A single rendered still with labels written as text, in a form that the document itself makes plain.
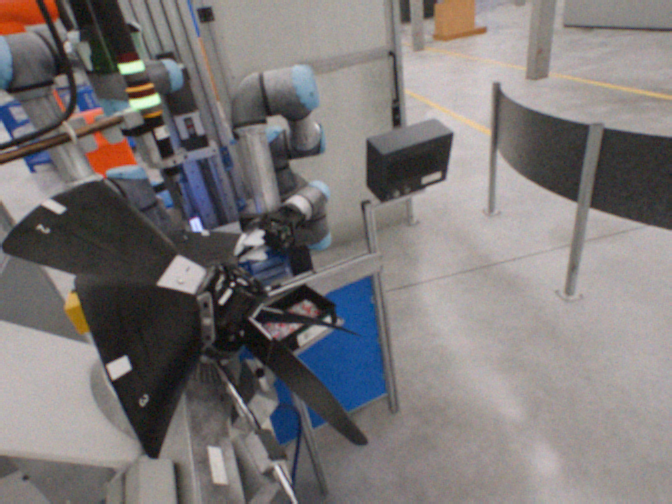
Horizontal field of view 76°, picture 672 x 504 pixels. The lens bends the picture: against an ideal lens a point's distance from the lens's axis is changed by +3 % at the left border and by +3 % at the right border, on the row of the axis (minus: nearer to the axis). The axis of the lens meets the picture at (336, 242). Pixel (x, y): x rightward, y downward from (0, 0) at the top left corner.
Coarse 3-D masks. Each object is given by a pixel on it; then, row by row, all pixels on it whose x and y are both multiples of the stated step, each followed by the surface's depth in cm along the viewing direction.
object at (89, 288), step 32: (96, 288) 49; (128, 288) 53; (160, 288) 59; (96, 320) 47; (128, 320) 51; (160, 320) 56; (192, 320) 65; (128, 352) 49; (160, 352) 55; (192, 352) 64; (128, 384) 47; (160, 384) 53; (128, 416) 46; (160, 416) 51; (160, 448) 50
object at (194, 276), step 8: (176, 264) 78; (184, 264) 79; (192, 264) 79; (168, 272) 77; (176, 272) 78; (184, 272) 78; (192, 272) 79; (200, 272) 80; (160, 280) 76; (168, 280) 77; (176, 280) 77; (192, 280) 78; (200, 280) 79; (176, 288) 77; (184, 288) 77; (192, 288) 78
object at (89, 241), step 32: (64, 192) 76; (96, 192) 79; (32, 224) 69; (64, 224) 72; (96, 224) 75; (128, 224) 78; (32, 256) 67; (64, 256) 70; (96, 256) 72; (128, 256) 74; (160, 256) 77
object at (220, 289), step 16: (224, 272) 79; (240, 272) 83; (208, 288) 75; (224, 288) 74; (240, 288) 74; (256, 288) 81; (224, 304) 74; (240, 304) 75; (256, 304) 76; (224, 320) 75; (240, 320) 76; (224, 336) 78; (240, 336) 84; (208, 352) 75; (224, 352) 76
